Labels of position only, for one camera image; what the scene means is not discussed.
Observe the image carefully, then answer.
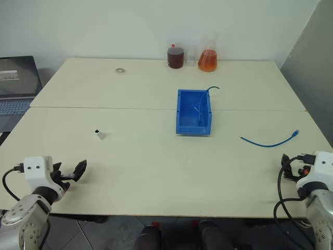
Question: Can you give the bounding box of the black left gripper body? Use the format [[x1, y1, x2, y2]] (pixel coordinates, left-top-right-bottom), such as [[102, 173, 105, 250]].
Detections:
[[50, 165, 77, 193]]

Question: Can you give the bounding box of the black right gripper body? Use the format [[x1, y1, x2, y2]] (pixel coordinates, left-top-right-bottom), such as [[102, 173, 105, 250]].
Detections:
[[285, 161, 316, 182]]

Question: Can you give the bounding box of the grey laptop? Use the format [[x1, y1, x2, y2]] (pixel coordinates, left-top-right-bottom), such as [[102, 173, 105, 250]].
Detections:
[[0, 55, 43, 134]]

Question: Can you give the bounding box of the blue plastic bin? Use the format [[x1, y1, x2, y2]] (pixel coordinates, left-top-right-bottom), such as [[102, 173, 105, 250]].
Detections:
[[175, 89, 213, 136]]

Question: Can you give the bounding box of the flask with orange liquid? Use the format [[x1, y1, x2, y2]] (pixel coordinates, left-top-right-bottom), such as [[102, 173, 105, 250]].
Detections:
[[197, 33, 219, 73]]

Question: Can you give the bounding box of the small empty clear beaker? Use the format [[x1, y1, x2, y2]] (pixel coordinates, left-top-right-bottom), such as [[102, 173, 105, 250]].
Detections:
[[185, 45, 200, 67]]

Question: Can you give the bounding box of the beaker with dark brown liquid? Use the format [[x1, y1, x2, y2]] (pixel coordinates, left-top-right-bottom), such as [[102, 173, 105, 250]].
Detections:
[[166, 40, 186, 69]]

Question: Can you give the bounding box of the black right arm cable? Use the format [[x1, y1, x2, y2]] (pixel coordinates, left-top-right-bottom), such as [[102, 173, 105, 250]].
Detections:
[[273, 155, 316, 250]]

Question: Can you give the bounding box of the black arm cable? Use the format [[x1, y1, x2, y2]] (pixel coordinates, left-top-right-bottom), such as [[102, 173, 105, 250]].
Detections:
[[273, 155, 316, 250], [2, 164, 25, 202]]

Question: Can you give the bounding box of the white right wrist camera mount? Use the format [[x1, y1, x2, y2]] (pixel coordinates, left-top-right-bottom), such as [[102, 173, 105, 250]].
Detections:
[[296, 151, 333, 189]]

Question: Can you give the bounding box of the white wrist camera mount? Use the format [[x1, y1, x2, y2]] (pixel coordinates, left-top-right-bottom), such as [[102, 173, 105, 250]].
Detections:
[[23, 156, 65, 198], [296, 151, 333, 189]]

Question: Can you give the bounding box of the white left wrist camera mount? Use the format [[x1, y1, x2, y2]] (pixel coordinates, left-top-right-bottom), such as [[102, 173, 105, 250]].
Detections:
[[23, 156, 65, 198]]

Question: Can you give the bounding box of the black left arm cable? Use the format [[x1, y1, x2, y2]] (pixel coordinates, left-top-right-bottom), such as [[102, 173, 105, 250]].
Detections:
[[2, 164, 25, 202]]

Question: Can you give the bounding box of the thin blue cable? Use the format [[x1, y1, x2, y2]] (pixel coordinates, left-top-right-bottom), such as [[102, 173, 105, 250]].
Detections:
[[196, 85, 221, 126]]

